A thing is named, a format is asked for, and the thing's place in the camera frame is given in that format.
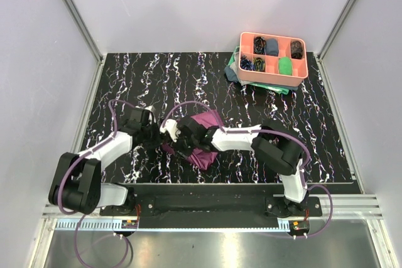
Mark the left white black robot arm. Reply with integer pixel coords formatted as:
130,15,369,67
48,106,161,215

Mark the pink compartment tray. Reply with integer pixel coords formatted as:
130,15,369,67
239,31,309,87

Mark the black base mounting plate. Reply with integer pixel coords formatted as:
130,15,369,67
100,183,322,218

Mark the stack of folded cloths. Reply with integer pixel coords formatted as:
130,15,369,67
224,45,298,95

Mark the dark patterned rolled napkin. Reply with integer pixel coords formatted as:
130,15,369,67
290,40,304,60

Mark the purple cloth napkin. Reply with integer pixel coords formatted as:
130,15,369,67
161,110,222,171

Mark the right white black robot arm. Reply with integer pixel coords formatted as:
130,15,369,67
168,117,308,216

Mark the colourful band bundle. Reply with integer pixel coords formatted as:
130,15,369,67
253,57,266,72
240,55,253,71
253,36,266,55

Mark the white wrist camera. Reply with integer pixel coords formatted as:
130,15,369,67
145,105,156,124
160,119,180,142

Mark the colourful band bundle top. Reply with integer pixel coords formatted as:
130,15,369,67
253,36,266,55

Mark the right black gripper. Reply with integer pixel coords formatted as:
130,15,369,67
168,129,198,160

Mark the green rolled napkin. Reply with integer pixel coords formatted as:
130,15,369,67
278,56,293,76

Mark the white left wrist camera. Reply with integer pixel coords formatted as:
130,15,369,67
145,105,156,124

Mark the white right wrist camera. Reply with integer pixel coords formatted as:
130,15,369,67
160,119,180,142

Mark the colourful band bundle left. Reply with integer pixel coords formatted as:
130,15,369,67
240,55,253,71

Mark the colourful band bundle middle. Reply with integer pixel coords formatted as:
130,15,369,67
253,57,266,72

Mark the blue rolled napkin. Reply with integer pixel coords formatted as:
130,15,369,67
265,38,279,56

